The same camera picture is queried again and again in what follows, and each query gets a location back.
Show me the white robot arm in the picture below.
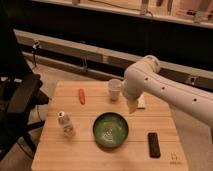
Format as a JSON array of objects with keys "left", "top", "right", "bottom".
[{"left": 121, "top": 55, "right": 213, "bottom": 129}]

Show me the clear plastic bottle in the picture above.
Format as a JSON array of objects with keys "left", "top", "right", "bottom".
[{"left": 57, "top": 111, "right": 75, "bottom": 137}]

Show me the white sponge block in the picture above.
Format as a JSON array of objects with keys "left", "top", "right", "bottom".
[{"left": 137, "top": 94, "right": 146, "bottom": 109}]

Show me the white paper cup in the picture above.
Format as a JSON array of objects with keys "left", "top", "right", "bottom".
[{"left": 107, "top": 79, "right": 122, "bottom": 101}]

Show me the green bowl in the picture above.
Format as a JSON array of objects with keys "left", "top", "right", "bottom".
[{"left": 92, "top": 112, "right": 129, "bottom": 149}]

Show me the black remote control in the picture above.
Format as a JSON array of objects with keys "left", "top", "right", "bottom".
[{"left": 148, "top": 132, "right": 161, "bottom": 158}]

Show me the orange carrot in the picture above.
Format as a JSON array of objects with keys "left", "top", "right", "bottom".
[{"left": 78, "top": 89, "right": 85, "bottom": 105}]

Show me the wooden table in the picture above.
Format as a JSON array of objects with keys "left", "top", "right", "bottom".
[{"left": 32, "top": 81, "right": 189, "bottom": 171}]

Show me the black chair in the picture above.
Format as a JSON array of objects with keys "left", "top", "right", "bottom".
[{"left": 0, "top": 4, "right": 49, "bottom": 162}]

